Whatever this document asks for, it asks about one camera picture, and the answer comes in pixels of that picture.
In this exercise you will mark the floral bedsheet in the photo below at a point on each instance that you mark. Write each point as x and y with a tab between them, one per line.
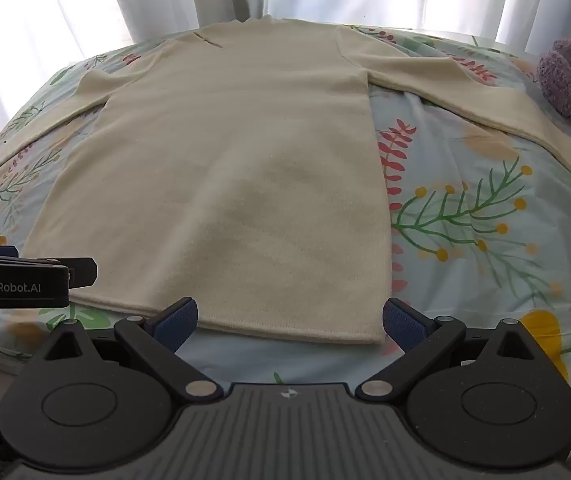
465	210

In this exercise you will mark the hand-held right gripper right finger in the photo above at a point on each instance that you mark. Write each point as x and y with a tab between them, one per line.
401	316

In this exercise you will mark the purple plush toy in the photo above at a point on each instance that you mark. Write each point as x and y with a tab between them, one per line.
570	85

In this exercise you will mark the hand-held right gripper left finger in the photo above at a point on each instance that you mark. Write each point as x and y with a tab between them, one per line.
179	316

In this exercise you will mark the cream knit sweater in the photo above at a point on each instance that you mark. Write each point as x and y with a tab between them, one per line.
240	160

